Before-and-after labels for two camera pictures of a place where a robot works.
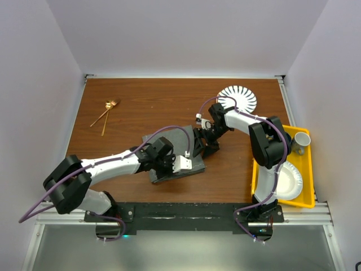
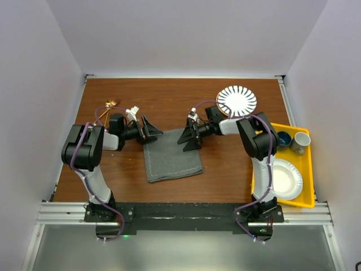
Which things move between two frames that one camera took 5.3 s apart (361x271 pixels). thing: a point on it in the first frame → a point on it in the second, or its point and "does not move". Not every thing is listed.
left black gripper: x=170 y=158 → x=150 y=130
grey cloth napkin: x=182 y=140 does not move
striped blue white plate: x=246 y=99 does not move
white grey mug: x=301 y=140 does not move
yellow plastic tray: x=304 y=162 does not move
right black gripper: x=211 y=147 → x=189 y=134
